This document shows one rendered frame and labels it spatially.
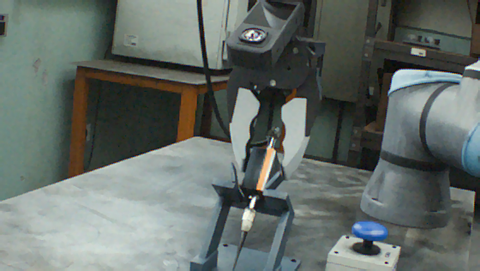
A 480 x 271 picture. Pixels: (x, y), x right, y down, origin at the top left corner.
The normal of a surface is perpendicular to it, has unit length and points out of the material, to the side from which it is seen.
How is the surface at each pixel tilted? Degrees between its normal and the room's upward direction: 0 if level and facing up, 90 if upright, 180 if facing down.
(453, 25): 90
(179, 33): 88
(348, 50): 90
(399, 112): 90
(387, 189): 73
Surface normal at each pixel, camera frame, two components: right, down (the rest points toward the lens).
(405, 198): -0.30, -0.17
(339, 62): -0.36, 0.14
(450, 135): -0.91, 0.10
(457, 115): -0.82, -0.33
